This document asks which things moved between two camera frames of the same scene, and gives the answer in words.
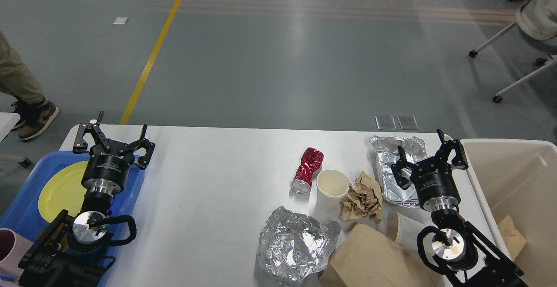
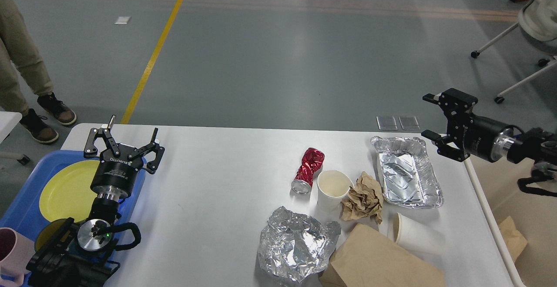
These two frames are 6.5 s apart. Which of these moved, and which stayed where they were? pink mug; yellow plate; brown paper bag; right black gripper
Moved: right black gripper
Stayed: brown paper bag; yellow plate; pink mug
